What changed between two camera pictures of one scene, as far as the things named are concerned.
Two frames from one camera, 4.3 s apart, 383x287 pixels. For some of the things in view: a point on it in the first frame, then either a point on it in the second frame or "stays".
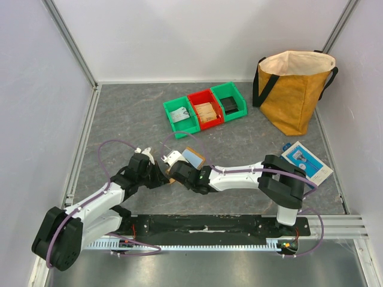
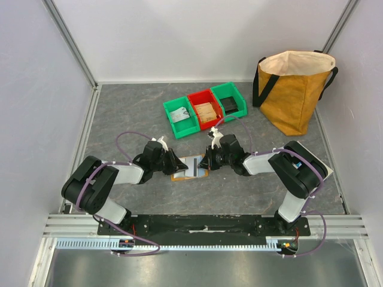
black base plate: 154,227 stays
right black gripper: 176,169 -> 212,159
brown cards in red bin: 206,112 stays
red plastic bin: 207,109 stays
